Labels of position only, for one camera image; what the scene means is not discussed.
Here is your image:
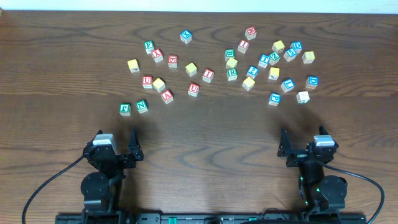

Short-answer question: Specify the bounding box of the yellow 8 block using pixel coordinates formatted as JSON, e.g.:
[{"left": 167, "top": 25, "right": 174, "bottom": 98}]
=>
[{"left": 302, "top": 51, "right": 315, "bottom": 64}]

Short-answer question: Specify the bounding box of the yellow block upper right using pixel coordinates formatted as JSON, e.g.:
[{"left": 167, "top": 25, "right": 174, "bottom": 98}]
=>
[{"left": 272, "top": 40, "right": 285, "bottom": 54}]

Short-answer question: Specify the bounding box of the blue T block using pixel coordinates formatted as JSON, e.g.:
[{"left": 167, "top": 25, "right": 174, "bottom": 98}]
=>
[{"left": 258, "top": 54, "right": 270, "bottom": 68}]

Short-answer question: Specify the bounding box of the red E block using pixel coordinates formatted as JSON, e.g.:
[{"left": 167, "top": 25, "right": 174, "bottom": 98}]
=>
[{"left": 168, "top": 55, "right": 178, "bottom": 68}]

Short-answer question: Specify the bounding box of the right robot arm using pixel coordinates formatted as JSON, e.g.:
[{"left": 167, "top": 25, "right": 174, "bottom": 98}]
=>
[{"left": 277, "top": 126, "right": 347, "bottom": 221}]

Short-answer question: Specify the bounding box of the red X block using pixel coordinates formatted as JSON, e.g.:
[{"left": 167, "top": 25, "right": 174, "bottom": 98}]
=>
[{"left": 151, "top": 49, "right": 164, "bottom": 63}]

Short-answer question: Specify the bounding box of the green N block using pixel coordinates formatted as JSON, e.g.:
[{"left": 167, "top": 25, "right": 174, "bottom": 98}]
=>
[{"left": 135, "top": 100, "right": 148, "bottom": 114}]

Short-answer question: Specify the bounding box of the red u block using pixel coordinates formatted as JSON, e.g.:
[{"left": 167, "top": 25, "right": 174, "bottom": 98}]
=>
[
  {"left": 188, "top": 83, "right": 200, "bottom": 97},
  {"left": 142, "top": 76, "right": 153, "bottom": 89}
]

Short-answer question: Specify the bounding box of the yellow S block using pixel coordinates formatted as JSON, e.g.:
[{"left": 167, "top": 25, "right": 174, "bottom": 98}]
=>
[{"left": 242, "top": 77, "right": 255, "bottom": 91}]

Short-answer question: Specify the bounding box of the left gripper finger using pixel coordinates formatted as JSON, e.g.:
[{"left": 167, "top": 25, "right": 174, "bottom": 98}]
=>
[
  {"left": 127, "top": 128, "right": 144, "bottom": 161},
  {"left": 90, "top": 129, "right": 104, "bottom": 144}
]

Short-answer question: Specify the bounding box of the blue 5 block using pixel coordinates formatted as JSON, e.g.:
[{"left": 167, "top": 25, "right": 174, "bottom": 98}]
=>
[{"left": 284, "top": 49, "right": 297, "bottom": 62}]

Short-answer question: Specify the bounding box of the green F block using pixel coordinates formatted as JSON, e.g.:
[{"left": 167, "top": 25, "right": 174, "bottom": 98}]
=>
[{"left": 144, "top": 40, "right": 155, "bottom": 54}]

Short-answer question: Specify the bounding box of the blue L block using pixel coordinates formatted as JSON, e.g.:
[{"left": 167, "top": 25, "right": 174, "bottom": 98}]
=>
[{"left": 280, "top": 78, "right": 295, "bottom": 93}]

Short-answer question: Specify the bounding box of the red I block upper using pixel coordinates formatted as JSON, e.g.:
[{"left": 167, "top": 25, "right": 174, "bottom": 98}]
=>
[{"left": 238, "top": 40, "right": 249, "bottom": 54}]

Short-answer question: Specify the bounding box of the blue D block right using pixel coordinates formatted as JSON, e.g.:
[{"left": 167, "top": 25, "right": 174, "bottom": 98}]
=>
[{"left": 305, "top": 76, "right": 319, "bottom": 89}]

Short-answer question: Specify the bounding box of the blue P block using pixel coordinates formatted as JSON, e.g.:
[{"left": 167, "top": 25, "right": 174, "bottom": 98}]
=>
[{"left": 269, "top": 93, "right": 281, "bottom": 106}]

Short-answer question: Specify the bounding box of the red U block left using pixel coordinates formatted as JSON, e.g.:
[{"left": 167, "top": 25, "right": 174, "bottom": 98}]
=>
[{"left": 142, "top": 76, "right": 153, "bottom": 89}]

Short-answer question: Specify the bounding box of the yellow o block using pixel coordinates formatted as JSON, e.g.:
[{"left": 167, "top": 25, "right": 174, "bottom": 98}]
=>
[
  {"left": 226, "top": 58, "right": 238, "bottom": 70},
  {"left": 185, "top": 62, "right": 197, "bottom": 77}
]

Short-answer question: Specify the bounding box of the yellow C block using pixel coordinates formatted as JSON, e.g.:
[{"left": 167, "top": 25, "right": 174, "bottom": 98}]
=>
[{"left": 152, "top": 78, "right": 165, "bottom": 93}]

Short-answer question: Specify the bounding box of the yellow K block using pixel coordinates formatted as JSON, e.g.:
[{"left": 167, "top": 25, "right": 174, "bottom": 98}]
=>
[{"left": 269, "top": 67, "right": 280, "bottom": 80}]

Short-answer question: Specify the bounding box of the plain wood L block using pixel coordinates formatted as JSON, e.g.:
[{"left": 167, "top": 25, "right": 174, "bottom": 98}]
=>
[{"left": 296, "top": 91, "right": 310, "bottom": 104}]

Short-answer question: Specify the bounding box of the red i block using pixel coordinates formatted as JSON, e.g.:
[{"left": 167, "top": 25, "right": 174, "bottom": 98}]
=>
[
  {"left": 238, "top": 40, "right": 249, "bottom": 54},
  {"left": 202, "top": 68, "right": 214, "bottom": 83}
]

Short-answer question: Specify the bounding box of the green J block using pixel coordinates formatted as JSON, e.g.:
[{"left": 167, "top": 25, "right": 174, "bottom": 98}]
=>
[{"left": 119, "top": 103, "right": 131, "bottom": 116}]

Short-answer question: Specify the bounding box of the green R block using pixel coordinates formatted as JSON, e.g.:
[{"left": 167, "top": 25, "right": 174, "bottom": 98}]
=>
[{"left": 226, "top": 68, "right": 238, "bottom": 81}]

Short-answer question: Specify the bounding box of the blue D block upper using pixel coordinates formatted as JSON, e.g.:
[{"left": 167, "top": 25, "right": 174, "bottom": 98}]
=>
[{"left": 290, "top": 41, "right": 303, "bottom": 54}]

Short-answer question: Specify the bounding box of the green Z block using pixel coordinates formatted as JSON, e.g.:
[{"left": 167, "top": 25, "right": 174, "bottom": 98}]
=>
[{"left": 269, "top": 52, "right": 280, "bottom": 65}]

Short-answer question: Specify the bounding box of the yellow block far left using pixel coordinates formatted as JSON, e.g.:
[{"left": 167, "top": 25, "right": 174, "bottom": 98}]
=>
[{"left": 127, "top": 59, "right": 140, "bottom": 73}]

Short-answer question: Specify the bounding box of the red U block centre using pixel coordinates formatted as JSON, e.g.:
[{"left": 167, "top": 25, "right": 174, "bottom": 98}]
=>
[{"left": 188, "top": 83, "right": 200, "bottom": 97}]

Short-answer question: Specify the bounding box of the blue 2 block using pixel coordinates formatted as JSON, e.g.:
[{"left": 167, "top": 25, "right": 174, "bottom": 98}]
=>
[{"left": 246, "top": 65, "right": 259, "bottom": 80}]

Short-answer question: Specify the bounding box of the green B block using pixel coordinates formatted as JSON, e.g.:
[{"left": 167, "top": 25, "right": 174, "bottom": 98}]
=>
[{"left": 224, "top": 49, "right": 235, "bottom": 62}]

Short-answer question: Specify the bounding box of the red I block centre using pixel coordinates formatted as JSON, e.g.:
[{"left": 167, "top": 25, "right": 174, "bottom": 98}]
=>
[{"left": 202, "top": 68, "right": 214, "bottom": 83}]

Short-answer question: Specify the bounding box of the blue d block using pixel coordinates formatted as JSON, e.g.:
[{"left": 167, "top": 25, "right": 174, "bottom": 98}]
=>
[
  {"left": 305, "top": 76, "right": 319, "bottom": 89},
  {"left": 290, "top": 41, "right": 303, "bottom": 54}
]

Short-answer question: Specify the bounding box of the red A block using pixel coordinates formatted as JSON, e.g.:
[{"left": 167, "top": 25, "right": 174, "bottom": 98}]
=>
[{"left": 160, "top": 90, "right": 174, "bottom": 104}]

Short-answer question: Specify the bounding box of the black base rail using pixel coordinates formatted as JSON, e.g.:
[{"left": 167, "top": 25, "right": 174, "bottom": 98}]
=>
[{"left": 55, "top": 213, "right": 366, "bottom": 224}]

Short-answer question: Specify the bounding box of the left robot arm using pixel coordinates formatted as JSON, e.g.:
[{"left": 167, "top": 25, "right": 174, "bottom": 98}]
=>
[{"left": 80, "top": 129, "right": 144, "bottom": 223}]

